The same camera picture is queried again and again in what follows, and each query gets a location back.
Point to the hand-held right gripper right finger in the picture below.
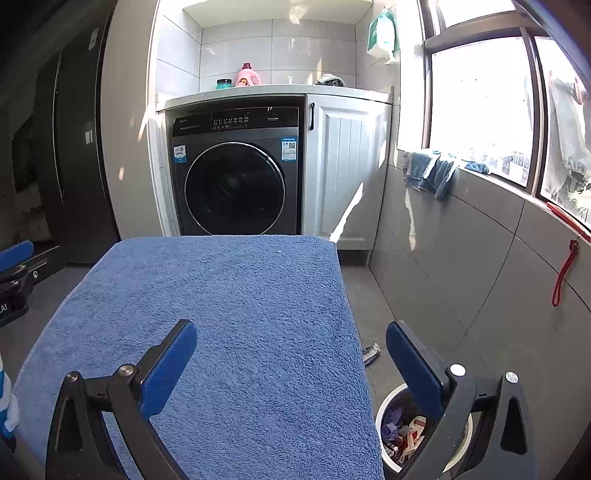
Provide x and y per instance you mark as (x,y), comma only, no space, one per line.
(415,369)

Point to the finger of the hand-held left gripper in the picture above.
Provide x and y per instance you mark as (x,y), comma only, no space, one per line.
(44,265)
(16,256)

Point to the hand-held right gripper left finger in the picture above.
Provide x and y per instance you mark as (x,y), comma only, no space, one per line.
(166,364)

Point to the purple wrapper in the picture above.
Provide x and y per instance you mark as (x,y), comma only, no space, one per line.
(393,420)

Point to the red and white packet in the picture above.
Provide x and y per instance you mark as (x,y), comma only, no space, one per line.
(415,429)

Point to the white round bin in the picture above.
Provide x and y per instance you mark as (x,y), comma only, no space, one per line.
(455,443)

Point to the person's left hand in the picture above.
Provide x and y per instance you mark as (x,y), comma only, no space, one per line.
(7,415)

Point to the small foil wrapper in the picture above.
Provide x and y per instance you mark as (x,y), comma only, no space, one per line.
(371,354)

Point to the blue terry towel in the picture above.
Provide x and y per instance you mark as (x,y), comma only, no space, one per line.
(221,323)

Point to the dark refrigerator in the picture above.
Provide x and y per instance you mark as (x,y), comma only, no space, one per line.
(78,152)

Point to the dark grey washing machine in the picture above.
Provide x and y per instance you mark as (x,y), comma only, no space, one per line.
(235,184)

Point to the blue cloths on sill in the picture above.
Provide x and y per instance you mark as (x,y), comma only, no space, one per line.
(434,173)

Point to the white cabinet door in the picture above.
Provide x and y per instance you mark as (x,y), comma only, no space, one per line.
(346,175)

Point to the teal jar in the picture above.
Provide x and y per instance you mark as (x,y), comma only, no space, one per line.
(224,84)

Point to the brown framed window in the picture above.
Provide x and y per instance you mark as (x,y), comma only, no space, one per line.
(480,110)

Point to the white hanging garment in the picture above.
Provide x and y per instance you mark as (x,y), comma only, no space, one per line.
(565,147)

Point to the pink detergent bottle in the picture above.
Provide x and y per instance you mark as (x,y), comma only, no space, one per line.
(246,77)

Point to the white countertop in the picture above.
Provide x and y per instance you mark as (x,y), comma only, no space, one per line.
(277,94)

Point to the dark cloth on counter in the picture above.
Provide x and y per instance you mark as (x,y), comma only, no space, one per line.
(330,81)

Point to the green and white hanging pack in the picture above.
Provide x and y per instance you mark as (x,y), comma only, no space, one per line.
(383,34)

